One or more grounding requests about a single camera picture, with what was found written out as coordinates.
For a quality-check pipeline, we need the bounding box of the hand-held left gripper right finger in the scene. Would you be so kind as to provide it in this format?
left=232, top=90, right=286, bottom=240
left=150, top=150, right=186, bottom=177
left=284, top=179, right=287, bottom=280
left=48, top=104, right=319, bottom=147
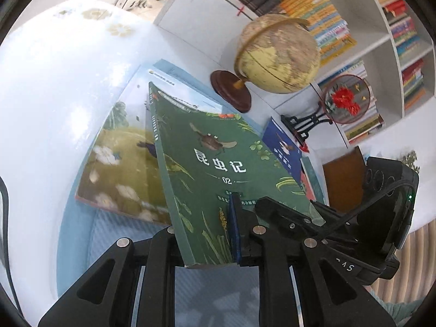
left=229, top=193, right=398, bottom=327

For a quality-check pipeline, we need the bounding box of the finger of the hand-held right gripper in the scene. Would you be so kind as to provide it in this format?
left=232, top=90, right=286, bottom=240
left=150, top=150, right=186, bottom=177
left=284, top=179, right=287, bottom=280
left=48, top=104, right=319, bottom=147
left=255, top=196, right=328, bottom=242
left=307, top=200, right=354, bottom=226

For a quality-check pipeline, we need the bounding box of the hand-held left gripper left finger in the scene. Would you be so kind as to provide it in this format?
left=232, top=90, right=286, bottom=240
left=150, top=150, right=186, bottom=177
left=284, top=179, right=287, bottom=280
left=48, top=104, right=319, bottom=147
left=37, top=226, right=187, bottom=327

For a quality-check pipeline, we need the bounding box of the dark green insect book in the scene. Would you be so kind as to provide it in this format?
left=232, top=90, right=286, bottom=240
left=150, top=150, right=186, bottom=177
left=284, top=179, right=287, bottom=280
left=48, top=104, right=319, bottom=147
left=148, top=82, right=325, bottom=269

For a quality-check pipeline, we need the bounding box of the dark blue book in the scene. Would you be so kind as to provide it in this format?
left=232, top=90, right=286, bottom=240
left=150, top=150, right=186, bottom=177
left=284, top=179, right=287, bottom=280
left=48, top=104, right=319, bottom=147
left=262, top=116, right=304, bottom=178

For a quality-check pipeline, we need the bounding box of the row of colourful books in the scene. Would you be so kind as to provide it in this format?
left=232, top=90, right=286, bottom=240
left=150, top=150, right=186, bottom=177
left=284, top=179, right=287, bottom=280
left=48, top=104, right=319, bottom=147
left=368, top=0, right=418, bottom=47
left=400, top=58, right=427, bottom=110

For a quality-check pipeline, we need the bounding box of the row of yellow spine books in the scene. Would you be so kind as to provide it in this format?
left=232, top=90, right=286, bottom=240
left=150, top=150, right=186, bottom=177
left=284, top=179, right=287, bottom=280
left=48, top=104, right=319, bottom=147
left=279, top=0, right=358, bottom=68

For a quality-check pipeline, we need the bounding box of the brown wooden cabinet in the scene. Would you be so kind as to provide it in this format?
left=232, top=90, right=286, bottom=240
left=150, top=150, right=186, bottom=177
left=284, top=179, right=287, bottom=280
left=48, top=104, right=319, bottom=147
left=322, top=146, right=367, bottom=212

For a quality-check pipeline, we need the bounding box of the light blue textured mat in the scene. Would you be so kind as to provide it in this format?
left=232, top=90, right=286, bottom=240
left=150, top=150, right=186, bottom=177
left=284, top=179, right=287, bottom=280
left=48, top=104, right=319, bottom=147
left=56, top=59, right=329, bottom=327

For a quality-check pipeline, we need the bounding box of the green potted plant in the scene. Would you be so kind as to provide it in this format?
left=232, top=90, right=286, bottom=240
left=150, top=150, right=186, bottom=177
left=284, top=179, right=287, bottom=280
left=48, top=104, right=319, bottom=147
left=400, top=150, right=420, bottom=173

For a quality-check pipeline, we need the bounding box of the large landscape cover book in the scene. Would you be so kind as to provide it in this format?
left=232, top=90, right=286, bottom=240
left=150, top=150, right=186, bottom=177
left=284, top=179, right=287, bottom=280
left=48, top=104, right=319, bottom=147
left=75, top=63, right=219, bottom=226

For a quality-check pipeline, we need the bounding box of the yellow desk globe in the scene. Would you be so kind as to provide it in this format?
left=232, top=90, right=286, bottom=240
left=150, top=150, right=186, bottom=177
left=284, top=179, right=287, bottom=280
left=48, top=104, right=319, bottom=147
left=210, top=14, right=322, bottom=113

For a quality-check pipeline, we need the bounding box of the white bookshelf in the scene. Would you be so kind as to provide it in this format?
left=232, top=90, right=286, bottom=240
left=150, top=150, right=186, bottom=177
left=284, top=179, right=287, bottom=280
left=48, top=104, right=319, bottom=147
left=153, top=0, right=436, bottom=151

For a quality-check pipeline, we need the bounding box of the black cable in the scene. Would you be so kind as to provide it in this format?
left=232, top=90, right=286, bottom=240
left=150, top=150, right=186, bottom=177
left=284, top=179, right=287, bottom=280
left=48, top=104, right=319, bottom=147
left=0, top=176, right=18, bottom=309

